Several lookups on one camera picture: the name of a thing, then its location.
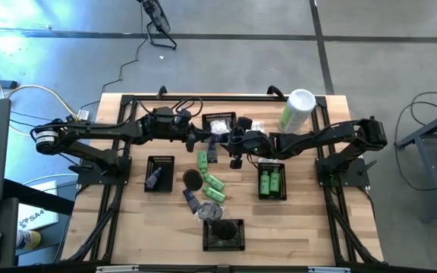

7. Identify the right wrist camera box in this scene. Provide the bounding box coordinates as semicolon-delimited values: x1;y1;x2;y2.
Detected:
256;131;278;152

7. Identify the black slotted plastic basket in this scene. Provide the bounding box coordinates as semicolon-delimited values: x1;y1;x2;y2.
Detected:
201;111;238;144
257;162;288;202
143;155;176;193
202;218;246;253

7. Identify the black round disc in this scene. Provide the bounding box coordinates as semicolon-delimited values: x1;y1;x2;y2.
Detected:
182;168;204;192

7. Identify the black side desk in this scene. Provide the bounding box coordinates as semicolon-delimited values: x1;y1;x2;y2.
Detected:
0;177;76;268

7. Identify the white yellow bottle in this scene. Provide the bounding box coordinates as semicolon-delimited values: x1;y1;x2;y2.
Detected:
15;228;42;250

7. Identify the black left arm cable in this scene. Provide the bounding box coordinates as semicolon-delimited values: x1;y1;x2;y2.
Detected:
129;96;204;123

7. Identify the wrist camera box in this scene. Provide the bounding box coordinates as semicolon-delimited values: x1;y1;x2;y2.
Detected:
256;131;278;152
173;108;193;126

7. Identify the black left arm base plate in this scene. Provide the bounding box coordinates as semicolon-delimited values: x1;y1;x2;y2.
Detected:
76;154;133;187

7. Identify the black floor cable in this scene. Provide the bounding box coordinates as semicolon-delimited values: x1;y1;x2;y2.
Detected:
395;90;437;193

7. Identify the white cardboard box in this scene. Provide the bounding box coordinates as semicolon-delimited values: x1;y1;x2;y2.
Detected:
16;180;60;231

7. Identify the white green wipes canister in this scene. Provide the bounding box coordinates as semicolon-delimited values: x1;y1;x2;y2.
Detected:
278;88;317;134

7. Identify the white frame bracket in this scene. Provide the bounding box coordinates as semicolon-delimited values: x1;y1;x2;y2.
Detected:
308;266;352;273
96;265;140;273

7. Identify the cream floor cable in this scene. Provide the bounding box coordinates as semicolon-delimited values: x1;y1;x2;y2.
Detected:
0;61;81;118

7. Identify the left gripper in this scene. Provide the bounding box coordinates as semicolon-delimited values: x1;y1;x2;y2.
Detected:
172;123;212;152

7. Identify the black fan power cable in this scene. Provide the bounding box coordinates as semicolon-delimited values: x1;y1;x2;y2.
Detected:
78;3;146;113

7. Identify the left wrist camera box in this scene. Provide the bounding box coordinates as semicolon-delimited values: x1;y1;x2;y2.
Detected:
173;108;193;126

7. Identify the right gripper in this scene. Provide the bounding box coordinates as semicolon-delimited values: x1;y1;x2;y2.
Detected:
222;117;278;170

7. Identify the black floor fan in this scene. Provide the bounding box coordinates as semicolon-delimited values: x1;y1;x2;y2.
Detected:
137;0;178;51

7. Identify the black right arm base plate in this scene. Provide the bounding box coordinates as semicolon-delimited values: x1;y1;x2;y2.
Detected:
315;157;371;189

